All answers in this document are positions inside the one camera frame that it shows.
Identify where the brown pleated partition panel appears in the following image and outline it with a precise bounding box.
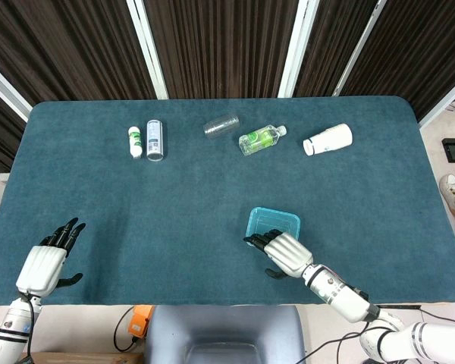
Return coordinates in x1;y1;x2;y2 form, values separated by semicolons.
339;0;455;124
0;0;170;122
293;0;388;98
0;83;27;174
143;0;300;100

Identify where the blue container lid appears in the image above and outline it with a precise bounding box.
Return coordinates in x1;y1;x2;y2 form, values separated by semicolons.
245;206;303;249

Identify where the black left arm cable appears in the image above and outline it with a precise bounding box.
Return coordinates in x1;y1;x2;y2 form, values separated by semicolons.
20;293;37;364

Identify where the silver spray can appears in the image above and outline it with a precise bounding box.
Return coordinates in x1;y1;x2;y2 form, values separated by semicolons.
146;119;165;162

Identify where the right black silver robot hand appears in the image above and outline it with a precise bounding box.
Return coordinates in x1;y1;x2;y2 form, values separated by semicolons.
243;228;314;281

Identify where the teal velvet table cloth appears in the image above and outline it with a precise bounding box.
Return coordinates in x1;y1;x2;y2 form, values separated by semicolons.
0;95;455;307

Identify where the empty clear plastic bottle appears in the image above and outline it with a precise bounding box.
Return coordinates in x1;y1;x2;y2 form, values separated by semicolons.
202;113;240;140

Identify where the large white plastic bottle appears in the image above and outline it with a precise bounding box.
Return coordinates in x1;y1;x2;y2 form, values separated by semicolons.
302;123;354;157

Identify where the orange power box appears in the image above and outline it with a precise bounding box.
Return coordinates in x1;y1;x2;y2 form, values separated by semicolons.
127;305;155;338

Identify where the small white green bottle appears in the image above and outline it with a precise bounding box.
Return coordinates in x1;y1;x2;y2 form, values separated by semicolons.
127;125;143;159

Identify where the black floor cable bundle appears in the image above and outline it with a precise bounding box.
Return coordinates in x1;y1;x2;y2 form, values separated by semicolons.
306;306;455;364

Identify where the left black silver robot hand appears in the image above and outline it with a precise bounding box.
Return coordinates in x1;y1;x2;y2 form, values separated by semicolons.
15;217;86;297

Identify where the clear bottle with green label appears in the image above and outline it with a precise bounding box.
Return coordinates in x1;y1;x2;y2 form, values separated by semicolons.
238;124;288;157

